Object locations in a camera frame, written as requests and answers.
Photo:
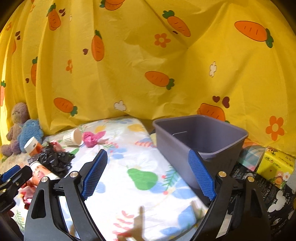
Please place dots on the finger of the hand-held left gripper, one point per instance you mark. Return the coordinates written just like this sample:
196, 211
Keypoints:
9, 172
7, 199

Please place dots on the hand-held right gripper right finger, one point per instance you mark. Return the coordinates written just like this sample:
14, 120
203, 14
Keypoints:
201, 178

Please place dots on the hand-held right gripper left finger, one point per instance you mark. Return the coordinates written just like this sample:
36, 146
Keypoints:
94, 176

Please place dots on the red and white wrapper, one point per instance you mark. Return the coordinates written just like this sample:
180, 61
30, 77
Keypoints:
26, 192

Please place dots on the white printed snack tube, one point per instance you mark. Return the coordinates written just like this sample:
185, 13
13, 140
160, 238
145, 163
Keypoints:
40, 172

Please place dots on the white tub with orange label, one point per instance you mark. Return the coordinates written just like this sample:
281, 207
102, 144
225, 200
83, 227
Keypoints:
31, 143

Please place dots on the pink plastic bag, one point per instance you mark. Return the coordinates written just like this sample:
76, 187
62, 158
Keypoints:
90, 139

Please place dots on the black plastic bag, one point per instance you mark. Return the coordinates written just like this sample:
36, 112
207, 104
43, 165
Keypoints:
55, 160

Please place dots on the grey plastic bin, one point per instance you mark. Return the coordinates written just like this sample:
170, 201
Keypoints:
175, 143

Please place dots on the checked paper cup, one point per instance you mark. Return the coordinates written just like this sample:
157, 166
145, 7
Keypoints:
71, 137

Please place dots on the red foil wrapper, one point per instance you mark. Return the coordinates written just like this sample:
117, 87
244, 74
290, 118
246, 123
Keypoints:
54, 145

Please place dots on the blue plush toy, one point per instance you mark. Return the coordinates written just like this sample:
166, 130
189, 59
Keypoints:
30, 132

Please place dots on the floral print bed sheet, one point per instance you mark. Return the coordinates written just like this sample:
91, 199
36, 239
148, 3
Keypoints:
138, 150

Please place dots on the teal checked packet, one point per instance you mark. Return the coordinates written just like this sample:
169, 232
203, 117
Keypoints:
251, 155

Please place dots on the purple teddy bear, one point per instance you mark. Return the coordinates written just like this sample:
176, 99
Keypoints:
18, 111

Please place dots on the yellow tissue pack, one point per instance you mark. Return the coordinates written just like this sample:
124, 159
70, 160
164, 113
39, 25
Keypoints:
272, 166

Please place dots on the black printed bag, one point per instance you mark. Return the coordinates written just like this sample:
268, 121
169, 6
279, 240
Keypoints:
275, 201

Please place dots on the yellow carrot print curtain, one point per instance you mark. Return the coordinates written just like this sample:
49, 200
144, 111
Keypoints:
138, 58

